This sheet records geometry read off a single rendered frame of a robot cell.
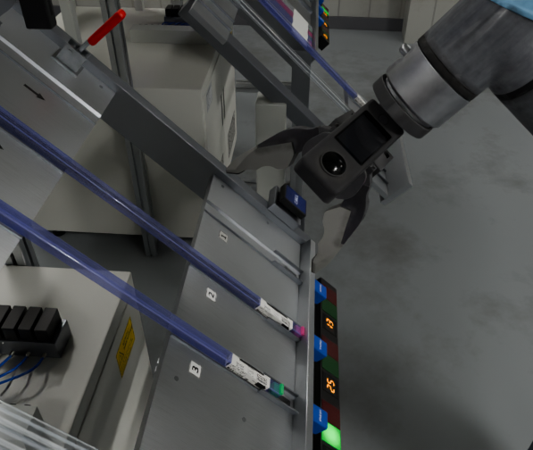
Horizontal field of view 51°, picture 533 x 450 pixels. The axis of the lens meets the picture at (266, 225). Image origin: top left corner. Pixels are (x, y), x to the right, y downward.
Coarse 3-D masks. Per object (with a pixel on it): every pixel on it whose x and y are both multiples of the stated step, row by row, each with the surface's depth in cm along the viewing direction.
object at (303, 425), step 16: (304, 256) 88; (304, 272) 85; (304, 288) 82; (304, 304) 79; (304, 320) 77; (304, 336) 75; (304, 352) 73; (304, 368) 71; (304, 384) 69; (304, 400) 67; (304, 416) 65; (304, 432) 64; (304, 448) 62
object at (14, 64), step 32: (0, 32) 66; (32, 32) 70; (0, 64) 63; (32, 64) 67; (0, 96) 60; (32, 96) 64; (64, 96) 68; (96, 96) 73; (0, 128) 58; (32, 128) 61; (64, 128) 65; (0, 160) 56; (32, 160) 59; (0, 192) 53; (32, 192) 56; (0, 224) 51; (0, 256) 50
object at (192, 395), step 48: (192, 240) 72; (240, 240) 79; (288, 240) 89; (192, 288) 66; (288, 288) 81; (240, 336) 68; (288, 336) 75; (192, 384) 58; (240, 384) 63; (288, 384) 69; (144, 432) 51; (192, 432) 55; (240, 432) 59; (288, 432) 65
